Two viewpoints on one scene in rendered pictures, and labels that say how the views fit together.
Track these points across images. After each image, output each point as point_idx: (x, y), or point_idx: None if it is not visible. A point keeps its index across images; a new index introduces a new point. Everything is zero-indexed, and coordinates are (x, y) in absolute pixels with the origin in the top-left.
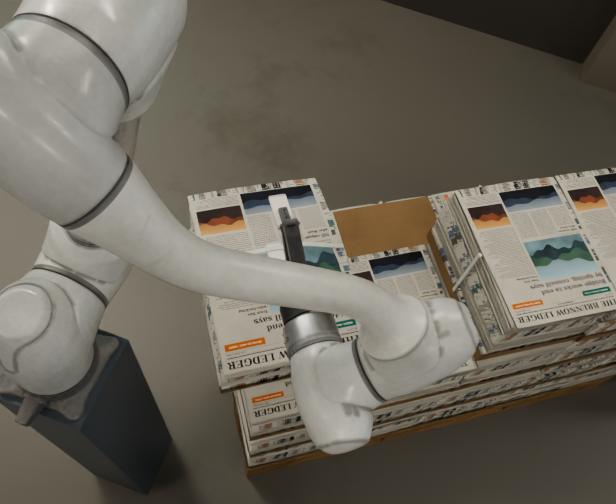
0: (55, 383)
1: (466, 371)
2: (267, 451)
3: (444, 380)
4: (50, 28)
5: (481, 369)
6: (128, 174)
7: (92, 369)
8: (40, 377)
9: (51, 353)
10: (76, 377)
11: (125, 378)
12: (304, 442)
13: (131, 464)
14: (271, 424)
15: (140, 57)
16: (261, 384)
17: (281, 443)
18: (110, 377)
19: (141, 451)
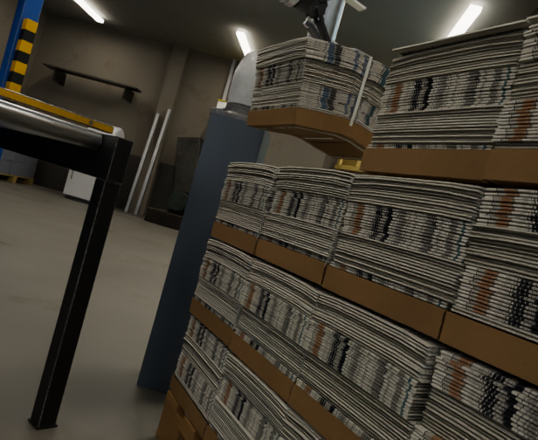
0: (234, 85)
1: (342, 179)
2: (198, 302)
3: (325, 214)
4: None
5: (358, 200)
6: None
7: (244, 109)
8: (236, 73)
9: (248, 58)
10: (238, 94)
11: (243, 153)
12: (212, 322)
13: (177, 266)
14: (231, 182)
15: None
16: (259, 123)
17: (209, 291)
18: (242, 123)
19: (186, 282)
